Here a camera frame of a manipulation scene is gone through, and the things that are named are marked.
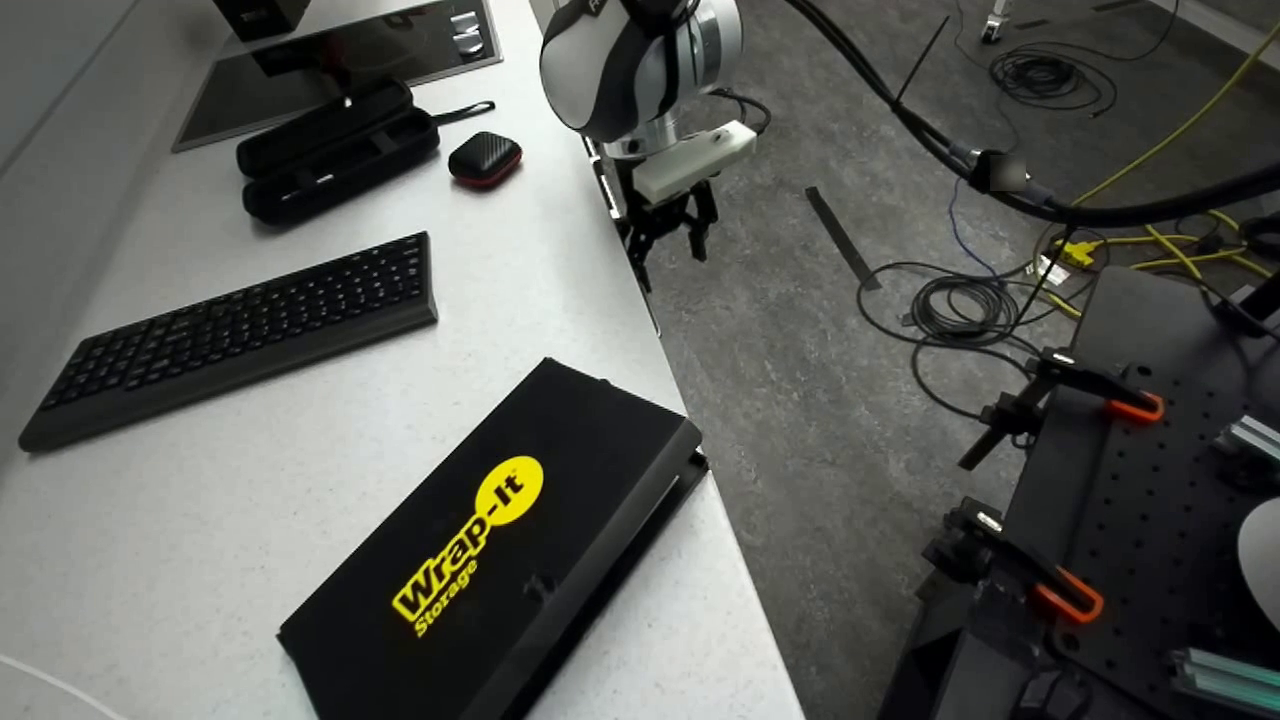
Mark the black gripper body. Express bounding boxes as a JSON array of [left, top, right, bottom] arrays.
[[601, 155, 725, 248]]

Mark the flat black bar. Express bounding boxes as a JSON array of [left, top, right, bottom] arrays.
[[801, 182, 885, 297]]

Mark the small black red case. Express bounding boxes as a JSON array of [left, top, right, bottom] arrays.
[[444, 127, 528, 196]]

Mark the long black zipper case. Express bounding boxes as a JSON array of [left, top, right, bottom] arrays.
[[233, 78, 502, 233]]

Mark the black Wrap-It storage pouch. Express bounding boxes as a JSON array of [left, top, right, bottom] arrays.
[[272, 350, 711, 720]]

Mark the orange black clamp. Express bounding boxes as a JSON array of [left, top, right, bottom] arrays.
[[956, 349, 1174, 475], [930, 496, 1112, 630]]

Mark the black computer keyboard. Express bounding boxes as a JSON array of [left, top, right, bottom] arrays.
[[17, 228, 444, 460]]

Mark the black box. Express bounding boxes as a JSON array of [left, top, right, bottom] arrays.
[[210, 0, 317, 44]]

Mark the black perforated robot table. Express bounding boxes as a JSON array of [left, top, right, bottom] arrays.
[[915, 258, 1280, 720]]

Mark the aluminium extrusion bar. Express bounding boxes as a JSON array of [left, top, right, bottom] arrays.
[[1170, 643, 1280, 720], [1213, 413, 1280, 492]]

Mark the white round disc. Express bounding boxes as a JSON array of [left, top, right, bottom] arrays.
[[1233, 492, 1280, 630]]

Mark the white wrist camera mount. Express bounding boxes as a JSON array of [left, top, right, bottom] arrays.
[[630, 115, 765, 206]]

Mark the thick black cable hose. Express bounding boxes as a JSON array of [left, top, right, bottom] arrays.
[[781, 0, 1280, 233]]

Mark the black coiled floor cable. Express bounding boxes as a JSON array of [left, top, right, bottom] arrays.
[[854, 248, 1065, 430]]

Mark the yellow cable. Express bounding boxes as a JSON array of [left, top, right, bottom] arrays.
[[1043, 20, 1280, 326]]

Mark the thin white cable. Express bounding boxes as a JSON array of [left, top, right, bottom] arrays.
[[0, 647, 134, 720]]

